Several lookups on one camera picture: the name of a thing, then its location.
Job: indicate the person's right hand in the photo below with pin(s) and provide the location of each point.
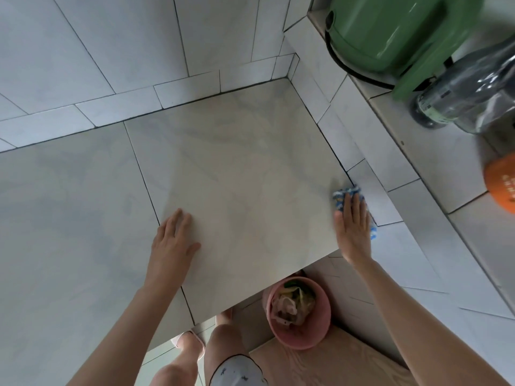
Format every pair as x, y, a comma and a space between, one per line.
356, 235

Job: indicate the person's left hand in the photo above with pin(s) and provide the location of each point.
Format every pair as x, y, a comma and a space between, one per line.
171, 249

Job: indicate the person's right thumb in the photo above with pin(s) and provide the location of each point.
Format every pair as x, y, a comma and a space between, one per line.
338, 225

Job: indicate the person's left thumb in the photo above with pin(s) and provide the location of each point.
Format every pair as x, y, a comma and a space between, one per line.
193, 251

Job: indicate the blue white cleaning cloth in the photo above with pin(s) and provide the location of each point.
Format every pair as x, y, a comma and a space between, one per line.
342, 196

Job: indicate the person's right forearm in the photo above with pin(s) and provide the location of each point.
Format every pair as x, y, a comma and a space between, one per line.
418, 329

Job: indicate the person's left forearm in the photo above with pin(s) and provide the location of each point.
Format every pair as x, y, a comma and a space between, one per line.
120, 329

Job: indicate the pink slipper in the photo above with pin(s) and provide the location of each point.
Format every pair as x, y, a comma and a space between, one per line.
189, 341

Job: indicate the trash in bin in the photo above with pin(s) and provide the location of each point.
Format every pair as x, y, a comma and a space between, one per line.
291, 303

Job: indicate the person's right leg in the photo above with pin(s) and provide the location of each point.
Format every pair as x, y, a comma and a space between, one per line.
225, 341

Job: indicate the person's leg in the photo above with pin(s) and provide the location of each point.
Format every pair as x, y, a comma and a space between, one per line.
225, 341
181, 367

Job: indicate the pink trash bin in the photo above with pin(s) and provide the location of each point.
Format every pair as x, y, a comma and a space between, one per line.
309, 329

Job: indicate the person's left leg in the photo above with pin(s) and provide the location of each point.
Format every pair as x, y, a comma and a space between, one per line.
181, 367

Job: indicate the white patterned shorts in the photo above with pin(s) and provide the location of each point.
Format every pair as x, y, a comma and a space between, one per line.
237, 373

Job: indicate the orange container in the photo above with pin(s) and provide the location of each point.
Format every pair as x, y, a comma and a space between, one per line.
503, 184

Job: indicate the clear plastic bottle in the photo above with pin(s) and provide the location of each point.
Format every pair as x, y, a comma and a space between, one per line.
458, 92

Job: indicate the green kitchen appliance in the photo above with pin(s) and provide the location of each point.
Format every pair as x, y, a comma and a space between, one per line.
390, 32

